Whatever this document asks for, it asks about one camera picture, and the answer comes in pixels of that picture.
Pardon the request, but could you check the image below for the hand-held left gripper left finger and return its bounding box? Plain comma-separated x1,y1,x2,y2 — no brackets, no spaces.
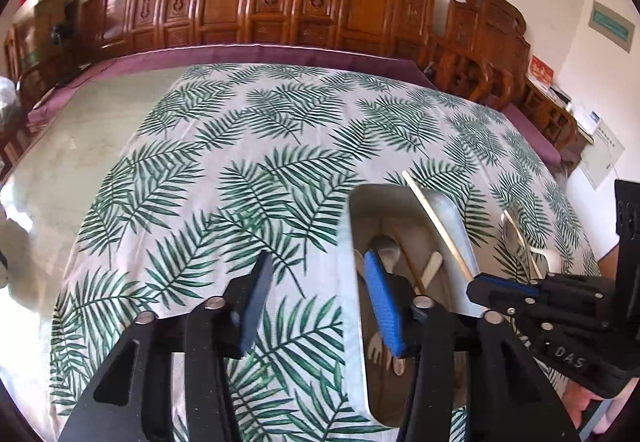
59,249,275,442

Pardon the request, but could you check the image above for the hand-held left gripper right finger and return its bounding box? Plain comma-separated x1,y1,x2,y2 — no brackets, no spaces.
363,249,581,442

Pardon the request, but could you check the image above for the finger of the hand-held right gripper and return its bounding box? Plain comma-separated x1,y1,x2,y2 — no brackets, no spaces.
472,273,561,299
466,285,538,317

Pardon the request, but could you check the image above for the pale wooden chopstick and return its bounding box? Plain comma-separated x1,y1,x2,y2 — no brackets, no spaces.
514,229,543,281
401,171,475,281

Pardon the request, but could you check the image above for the dark wooden chopstick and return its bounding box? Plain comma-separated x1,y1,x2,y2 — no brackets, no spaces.
390,224,426,295

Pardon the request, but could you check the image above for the wooden spoon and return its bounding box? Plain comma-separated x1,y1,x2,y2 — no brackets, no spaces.
372,236,402,273

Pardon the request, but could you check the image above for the wooden knife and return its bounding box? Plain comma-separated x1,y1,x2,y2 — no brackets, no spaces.
417,252,445,293

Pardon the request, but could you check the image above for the grey metal rectangular tray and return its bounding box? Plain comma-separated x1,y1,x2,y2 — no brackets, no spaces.
340,183,481,428

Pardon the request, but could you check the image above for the person's right hand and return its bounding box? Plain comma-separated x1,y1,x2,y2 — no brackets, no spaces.
565,379,640,433

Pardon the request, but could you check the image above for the purple armchair cushion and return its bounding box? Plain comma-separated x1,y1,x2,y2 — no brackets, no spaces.
492,94,563,165

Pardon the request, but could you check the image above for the leaf print tablecloth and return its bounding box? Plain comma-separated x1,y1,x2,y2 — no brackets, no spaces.
47,63,601,442

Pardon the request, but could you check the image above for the wooden side table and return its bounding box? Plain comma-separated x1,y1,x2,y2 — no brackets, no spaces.
522,76,593,157

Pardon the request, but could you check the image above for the white telephone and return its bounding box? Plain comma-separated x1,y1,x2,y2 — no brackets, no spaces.
575,109,601,135

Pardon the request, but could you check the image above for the purple sofa cushion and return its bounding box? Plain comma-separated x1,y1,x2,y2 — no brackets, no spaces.
27,44,436,123

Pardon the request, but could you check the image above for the carved wooden armchair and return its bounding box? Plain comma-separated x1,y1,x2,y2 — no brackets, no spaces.
430,0,533,115

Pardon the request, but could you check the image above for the clear plastic bag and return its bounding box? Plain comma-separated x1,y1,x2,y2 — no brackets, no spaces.
0,76,23,123

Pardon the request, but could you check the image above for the white wall panel cover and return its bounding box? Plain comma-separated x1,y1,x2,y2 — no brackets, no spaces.
580,119,626,190

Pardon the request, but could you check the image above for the grey wall electrical box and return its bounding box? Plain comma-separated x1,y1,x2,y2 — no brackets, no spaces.
587,0,637,53

